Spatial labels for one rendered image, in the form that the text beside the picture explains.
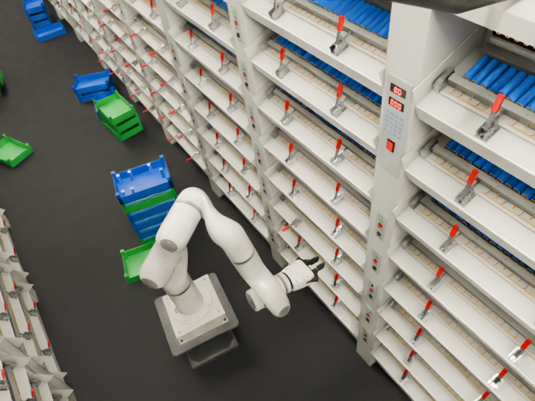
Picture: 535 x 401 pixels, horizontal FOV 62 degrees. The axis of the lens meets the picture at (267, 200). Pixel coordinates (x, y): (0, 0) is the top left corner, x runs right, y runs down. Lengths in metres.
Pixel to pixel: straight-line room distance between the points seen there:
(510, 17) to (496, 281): 0.64
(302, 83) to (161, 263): 0.81
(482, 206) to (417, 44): 0.39
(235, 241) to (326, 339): 1.08
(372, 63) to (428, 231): 0.47
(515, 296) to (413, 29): 0.66
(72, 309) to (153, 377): 0.66
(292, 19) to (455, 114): 0.57
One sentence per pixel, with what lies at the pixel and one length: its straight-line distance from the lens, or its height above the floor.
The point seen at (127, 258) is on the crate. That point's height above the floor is 0.01.
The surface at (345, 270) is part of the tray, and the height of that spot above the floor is 0.55.
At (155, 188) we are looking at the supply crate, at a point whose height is 0.44.
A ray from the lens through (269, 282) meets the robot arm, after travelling 1.54.
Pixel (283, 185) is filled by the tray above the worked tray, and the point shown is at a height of 0.74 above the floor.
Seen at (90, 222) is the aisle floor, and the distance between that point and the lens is 3.12.
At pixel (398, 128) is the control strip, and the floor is 1.43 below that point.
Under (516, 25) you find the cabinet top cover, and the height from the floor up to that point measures 1.75.
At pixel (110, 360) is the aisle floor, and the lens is 2.53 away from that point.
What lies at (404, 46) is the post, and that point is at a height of 1.63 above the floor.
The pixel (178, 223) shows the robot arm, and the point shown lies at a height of 1.10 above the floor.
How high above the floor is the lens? 2.13
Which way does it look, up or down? 48 degrees down
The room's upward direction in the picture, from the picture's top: 9 degrees counter-clockwise
